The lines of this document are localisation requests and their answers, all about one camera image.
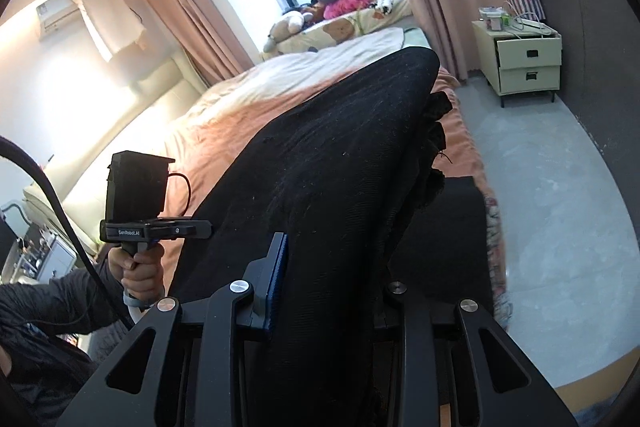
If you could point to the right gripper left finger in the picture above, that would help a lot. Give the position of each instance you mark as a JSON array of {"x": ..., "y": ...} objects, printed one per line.
[{"x": 185, "y": 364}]

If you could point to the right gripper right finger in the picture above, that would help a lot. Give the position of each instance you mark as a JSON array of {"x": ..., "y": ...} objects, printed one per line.
[{"x": 458, "y": 367}]

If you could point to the black pants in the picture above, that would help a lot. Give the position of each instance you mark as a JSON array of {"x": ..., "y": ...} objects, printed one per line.
[{"x": 341, "y": 176}]

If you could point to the person's left forearm black sleeve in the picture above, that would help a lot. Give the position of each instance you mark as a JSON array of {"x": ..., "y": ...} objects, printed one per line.
[{"x": 73, "y": 304}]

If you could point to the pink clothing pile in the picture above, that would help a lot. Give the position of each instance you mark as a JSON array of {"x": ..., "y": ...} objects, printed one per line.
[{"x": 340, "y": 7}]

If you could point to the person's left hand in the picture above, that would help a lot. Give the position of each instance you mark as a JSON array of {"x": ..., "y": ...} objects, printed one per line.
[{"x": 141, "y": 275}]

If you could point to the cream padded headboard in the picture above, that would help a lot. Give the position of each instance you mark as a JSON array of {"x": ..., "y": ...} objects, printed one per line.
[{"x": 138, "y": 118}]

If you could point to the grey metal shelf rack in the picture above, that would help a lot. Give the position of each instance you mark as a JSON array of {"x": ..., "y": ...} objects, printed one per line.
[{"x": 31, "y": 253}]

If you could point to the left pink curtain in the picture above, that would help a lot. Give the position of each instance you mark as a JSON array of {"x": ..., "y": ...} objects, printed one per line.
[{"x": 206, "y": 38}]

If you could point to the folded black garment right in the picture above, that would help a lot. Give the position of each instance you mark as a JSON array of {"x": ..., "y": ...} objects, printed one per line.
[{"x": 444, "y": 253}]

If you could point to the teddy bear print pillow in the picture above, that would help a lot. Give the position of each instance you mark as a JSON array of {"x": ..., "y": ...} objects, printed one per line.
[{"x": 330, "y": 33}]

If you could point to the white bedside cabinet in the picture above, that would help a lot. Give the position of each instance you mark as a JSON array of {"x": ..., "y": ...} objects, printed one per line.
[{"x": 518, "y": 62}]

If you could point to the wall air conditioner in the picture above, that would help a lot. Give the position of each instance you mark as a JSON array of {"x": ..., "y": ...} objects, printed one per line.
[{"x": 54, "y": 15}]

